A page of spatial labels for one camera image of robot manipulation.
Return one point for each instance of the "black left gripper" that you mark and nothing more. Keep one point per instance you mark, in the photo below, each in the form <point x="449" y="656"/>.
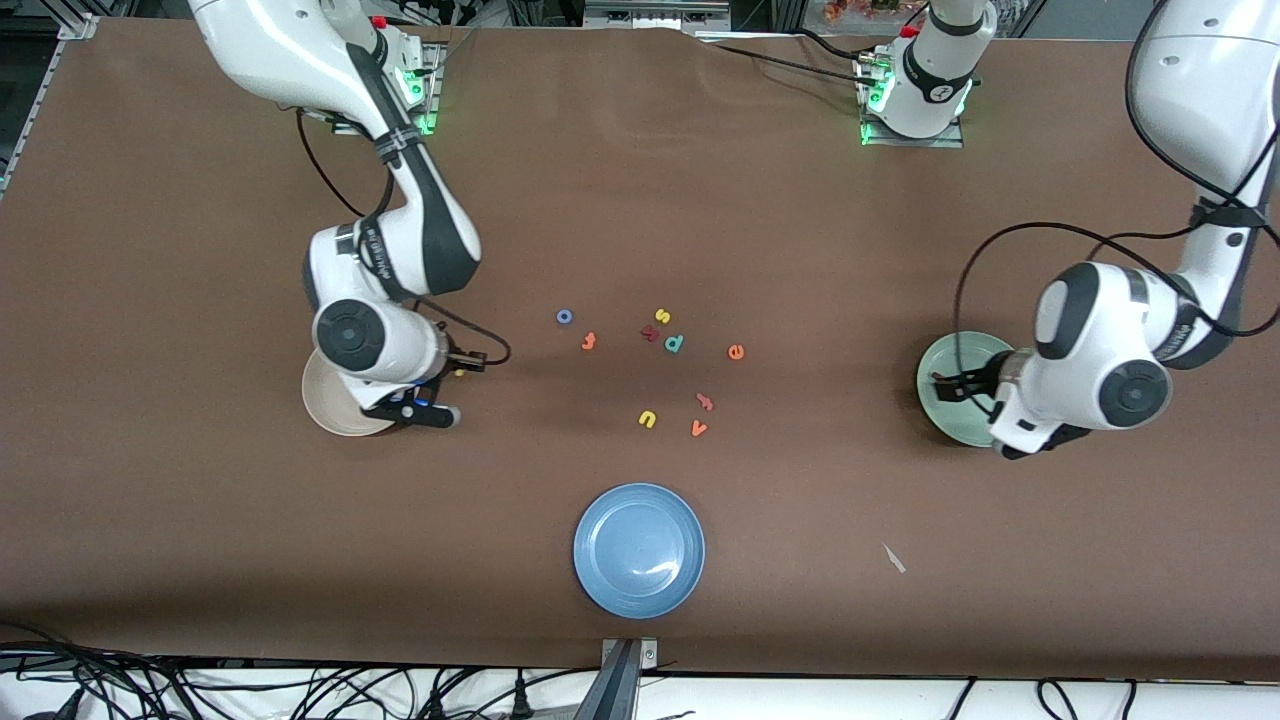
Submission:
<point x="984" y="382"/>

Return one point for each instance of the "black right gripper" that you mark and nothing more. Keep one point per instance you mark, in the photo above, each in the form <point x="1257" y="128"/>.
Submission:
<point x="453" y="357"/>

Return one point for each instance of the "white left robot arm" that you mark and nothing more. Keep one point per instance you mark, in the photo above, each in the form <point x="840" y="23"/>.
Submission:
<point x="1090" y="330"/>

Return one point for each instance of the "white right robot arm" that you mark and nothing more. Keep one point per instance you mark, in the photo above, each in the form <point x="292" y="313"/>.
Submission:
<point x="400" y="340"/>

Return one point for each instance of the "green plate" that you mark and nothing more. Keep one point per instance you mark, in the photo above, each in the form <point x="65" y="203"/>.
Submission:
<point x="945" y="350"/>

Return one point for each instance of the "beige plate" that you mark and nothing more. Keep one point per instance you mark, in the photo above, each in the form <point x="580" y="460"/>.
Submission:
<point x="335" y="405"/>

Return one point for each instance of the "white paper scrap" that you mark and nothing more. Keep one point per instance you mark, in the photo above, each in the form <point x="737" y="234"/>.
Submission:
<point x="895" y="560"/>

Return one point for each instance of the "brown table cover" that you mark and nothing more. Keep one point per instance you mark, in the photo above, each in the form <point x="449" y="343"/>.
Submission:
<point x="640" y="200"/>

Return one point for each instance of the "blue plate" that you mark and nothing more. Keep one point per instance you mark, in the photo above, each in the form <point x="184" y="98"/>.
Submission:
<point x="639" y="550"/>

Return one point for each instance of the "black power plug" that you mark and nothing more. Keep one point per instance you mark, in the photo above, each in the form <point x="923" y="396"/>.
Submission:
<point x="520" y="700"/>

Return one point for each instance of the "grey metal box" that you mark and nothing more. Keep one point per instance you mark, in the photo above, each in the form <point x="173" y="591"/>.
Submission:
<point x="650" y="15"/>

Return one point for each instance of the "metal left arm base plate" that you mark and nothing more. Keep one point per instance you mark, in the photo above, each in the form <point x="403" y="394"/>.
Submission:
<point x="940" y="142"/>

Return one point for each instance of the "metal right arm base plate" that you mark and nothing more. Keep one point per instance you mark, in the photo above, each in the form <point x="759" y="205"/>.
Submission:
<point x="433" y="100"/>

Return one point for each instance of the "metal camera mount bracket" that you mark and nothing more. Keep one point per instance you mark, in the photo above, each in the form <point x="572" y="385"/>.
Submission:
<point x="625" y="680"/>

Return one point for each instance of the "aluminium frame profile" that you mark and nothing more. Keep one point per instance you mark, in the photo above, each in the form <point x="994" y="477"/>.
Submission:
<point x="60" y="50"/>

